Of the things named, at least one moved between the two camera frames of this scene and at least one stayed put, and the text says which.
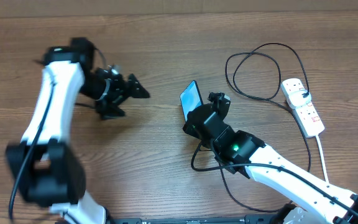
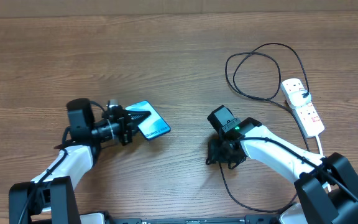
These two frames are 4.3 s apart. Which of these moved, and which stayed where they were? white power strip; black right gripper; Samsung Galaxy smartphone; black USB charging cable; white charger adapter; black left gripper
Moved: black left gripper; black right gripper; Samsung Galaxy smartphone
Stayed: white power strip; white charger adapter; black USB charging cable
